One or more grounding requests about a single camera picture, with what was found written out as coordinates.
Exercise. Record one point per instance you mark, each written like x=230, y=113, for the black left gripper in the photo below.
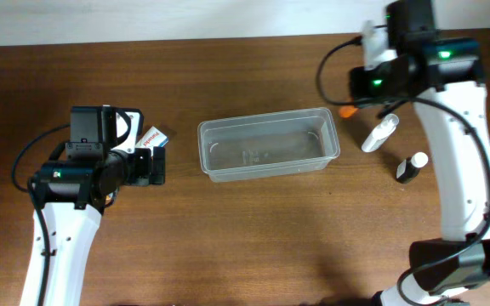
x=156, y=166

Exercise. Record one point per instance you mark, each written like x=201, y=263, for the white Panadol medicine box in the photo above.
x=152, y=138

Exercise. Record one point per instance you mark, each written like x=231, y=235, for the orange tube with white cap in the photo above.
x=347, y=111

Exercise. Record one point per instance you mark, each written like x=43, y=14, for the white spray bottle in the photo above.
x=380, y=133

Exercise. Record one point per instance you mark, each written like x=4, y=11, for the dark bottle with white cap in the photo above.
x=408, y=169

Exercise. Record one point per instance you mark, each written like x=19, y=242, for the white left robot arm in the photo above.
x=69, y=199

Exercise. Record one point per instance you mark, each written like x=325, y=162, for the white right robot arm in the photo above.
x=444, y=80

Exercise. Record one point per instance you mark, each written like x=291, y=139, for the clear plastic container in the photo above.
x=267, y=145

